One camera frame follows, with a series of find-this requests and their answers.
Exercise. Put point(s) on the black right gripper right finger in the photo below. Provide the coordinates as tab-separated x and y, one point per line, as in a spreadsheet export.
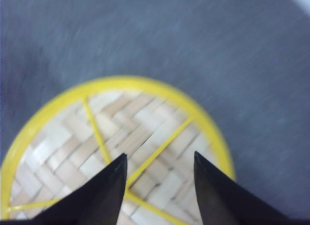
221	201

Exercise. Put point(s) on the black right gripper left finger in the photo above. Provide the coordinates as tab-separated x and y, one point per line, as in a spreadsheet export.
97	202

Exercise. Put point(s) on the woven bamboo steamer lid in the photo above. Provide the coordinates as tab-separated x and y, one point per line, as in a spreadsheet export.
81	131

